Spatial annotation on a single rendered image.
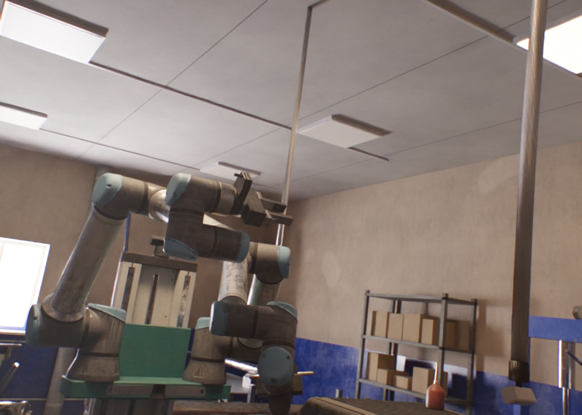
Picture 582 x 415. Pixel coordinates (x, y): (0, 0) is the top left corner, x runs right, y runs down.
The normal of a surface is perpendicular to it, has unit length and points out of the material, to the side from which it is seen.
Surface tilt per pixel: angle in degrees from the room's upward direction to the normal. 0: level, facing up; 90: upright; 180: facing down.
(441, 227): 90
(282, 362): 77
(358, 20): 180
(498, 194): 90
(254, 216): 131
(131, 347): 90
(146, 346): 90
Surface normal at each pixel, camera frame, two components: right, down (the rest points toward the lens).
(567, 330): -0.84, -0.21
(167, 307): 0.59, -0.08
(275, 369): -0.03, -0.42
